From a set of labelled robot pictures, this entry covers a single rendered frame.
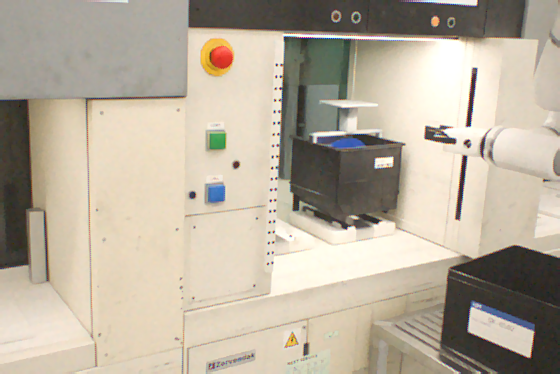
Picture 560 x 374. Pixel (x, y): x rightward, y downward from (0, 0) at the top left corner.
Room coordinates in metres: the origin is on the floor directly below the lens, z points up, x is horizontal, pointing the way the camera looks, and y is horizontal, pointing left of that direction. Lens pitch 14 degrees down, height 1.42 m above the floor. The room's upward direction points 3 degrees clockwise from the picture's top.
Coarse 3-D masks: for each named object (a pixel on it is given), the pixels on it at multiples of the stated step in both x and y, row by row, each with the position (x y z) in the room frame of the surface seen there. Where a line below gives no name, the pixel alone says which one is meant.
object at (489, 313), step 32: (480, 256) 1.41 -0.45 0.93; (512, 256) 1.50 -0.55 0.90; (544, 256) 1.45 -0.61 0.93; (448, 288) 1.32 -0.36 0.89; (480, 288) 1.26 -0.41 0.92; (512, 288) 1.50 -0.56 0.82; (544, 288) 1.44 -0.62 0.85; (448, 320) 1.31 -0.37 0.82; (480, 320) 1.26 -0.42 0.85; (512, 320) 1.21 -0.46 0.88; (544, 320) 1.16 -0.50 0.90; (480, 352) 1.25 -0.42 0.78; (512, 352) 1.20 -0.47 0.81; (544, 352) 1.15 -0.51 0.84
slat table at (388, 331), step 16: (384, 320) 1.43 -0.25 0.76; (400, 320) 1.43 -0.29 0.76; (416, 320) 1.44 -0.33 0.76; (432, 320) 1.44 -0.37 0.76; (384, 336) 1.38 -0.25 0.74; (400, 336) 1.35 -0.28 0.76; (416, 336) 1.35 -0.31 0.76; (432, 336) 1.36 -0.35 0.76; (384, 352) 1.40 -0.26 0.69; (416, 352) 1.30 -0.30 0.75; (432, 352) 1.28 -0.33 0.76; (448, 352) 1.28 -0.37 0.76; (384, 368) 1.40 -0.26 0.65; (432, 368) 1.26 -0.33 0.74; (448, 368) 1.22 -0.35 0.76; (464, 368) 1.22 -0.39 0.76; (480, 368) 1.22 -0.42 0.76
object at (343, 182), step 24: (312, 144) 1.70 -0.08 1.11; (384, 144) 1.79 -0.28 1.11; (312, 168) 1.71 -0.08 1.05; (336, 168) 1.63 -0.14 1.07; (360, 168) 1.66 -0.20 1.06; (384, 168) 1.71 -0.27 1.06; (312, 192) 1.70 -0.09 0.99; (336, 192) 1.62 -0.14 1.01; (360, 192) 1.67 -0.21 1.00; (384, 192) 1.71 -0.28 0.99; (336, 216) 1.63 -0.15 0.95; (360, 216) 1.77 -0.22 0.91
